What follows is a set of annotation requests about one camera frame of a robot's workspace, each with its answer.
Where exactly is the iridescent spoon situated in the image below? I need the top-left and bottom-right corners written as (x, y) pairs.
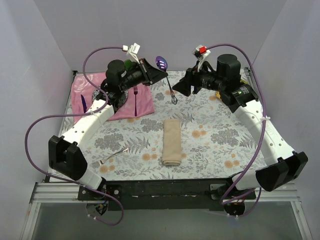
top-left (154, 55), bottom-right (179, 105)

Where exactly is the beige cloth napkin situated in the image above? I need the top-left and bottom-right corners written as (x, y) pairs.
top-left (162, 118), bottom-right (182, 167)

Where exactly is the silver fork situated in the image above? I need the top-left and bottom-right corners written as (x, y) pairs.
top-left (91, 147), bottom-right (129, 168)

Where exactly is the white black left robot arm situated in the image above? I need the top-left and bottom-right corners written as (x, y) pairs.
top-left (48, 58), bottom-right (168, 200)

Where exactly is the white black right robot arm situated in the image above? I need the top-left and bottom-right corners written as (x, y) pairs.
top-left (173, 54), bottom-right (308, 199)

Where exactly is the green inside ceramic mug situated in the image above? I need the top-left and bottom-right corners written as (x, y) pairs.
top-left (124, 59), bottom-right (136, 71)

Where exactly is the purple fork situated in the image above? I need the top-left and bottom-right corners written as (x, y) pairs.
top-left (133, 85), bottom-right (138, 117)

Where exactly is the pink cloth placemat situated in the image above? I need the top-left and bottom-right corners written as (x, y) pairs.
top-left (71, 74), bottom-right (155, 121)

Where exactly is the floral ceramic plate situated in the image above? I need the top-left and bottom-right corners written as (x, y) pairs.
top-left (92, 87), bottom-right (129, 113)

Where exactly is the floral patterned table mat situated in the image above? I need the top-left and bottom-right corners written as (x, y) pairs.
top-left (49, 68), bottom-right (281, 180)

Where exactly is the purple knife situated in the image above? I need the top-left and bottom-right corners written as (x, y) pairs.
top-left (80, 94), bottom-right (88, 113)

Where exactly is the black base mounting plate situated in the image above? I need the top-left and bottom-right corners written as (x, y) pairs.
top-left (77, 178), bottom-right (256, 211)

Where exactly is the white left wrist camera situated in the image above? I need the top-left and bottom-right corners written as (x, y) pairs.
top-left (126, 43), bottom-right (141, 63)

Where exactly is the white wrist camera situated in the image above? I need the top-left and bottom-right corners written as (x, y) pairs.
top-left (192, 45), bottom-right (211, 72)
top-left (126, 43), bottom-right (141, 63)

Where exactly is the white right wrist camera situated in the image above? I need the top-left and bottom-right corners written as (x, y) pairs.
top-left (192, 45), bottom-right (211, 72)

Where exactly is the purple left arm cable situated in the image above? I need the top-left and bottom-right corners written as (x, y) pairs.
top-left (24, 44), bottom-right (131, 226)

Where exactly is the aluminium frame rail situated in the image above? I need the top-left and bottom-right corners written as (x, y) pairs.
top-left (21, 182), bottom-right (312, 240)

